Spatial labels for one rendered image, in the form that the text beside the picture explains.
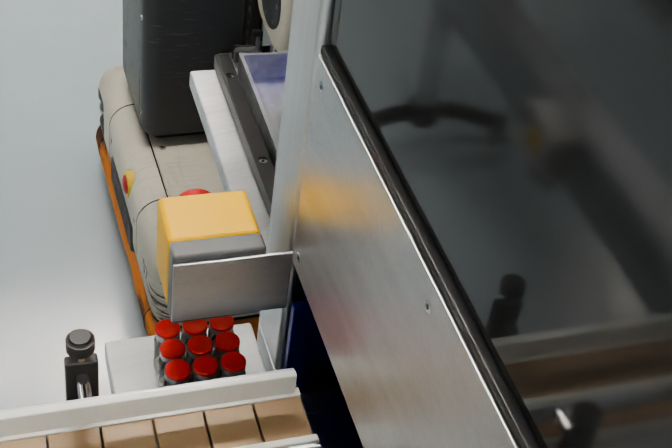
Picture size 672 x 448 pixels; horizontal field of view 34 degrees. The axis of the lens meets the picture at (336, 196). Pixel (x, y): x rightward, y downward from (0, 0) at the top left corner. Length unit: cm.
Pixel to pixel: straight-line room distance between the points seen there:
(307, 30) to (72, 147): 189
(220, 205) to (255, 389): 15
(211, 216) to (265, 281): 7
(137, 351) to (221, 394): 16
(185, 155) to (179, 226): 129
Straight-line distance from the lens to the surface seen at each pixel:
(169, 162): 212
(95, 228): 240
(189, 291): 85
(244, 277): 85
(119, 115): 226
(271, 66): 128
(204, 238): 84
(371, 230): 66
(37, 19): 308
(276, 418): 86
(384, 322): 66
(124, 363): 96
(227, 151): 117
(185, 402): 83
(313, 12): 74
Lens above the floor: 160
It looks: 39 degrees down
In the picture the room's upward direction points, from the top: 9 degrees clockwise
